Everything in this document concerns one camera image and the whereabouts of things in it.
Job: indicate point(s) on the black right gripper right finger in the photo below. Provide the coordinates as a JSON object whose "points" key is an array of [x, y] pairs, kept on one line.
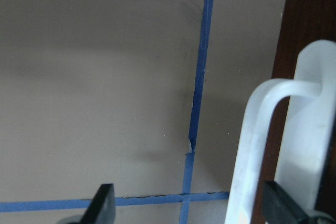
{"points": [[280, 208]]}

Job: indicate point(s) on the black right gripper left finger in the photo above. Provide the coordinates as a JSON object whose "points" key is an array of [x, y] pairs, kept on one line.
{"points": [[102, 207]]}

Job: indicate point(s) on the wooden drawer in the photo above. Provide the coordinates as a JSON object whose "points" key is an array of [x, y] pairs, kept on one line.
{"points": [[304, 21]]}

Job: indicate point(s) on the white plastic drawer handle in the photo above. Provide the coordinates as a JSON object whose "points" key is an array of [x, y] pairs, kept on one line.
{"points": [[304, 141]]}

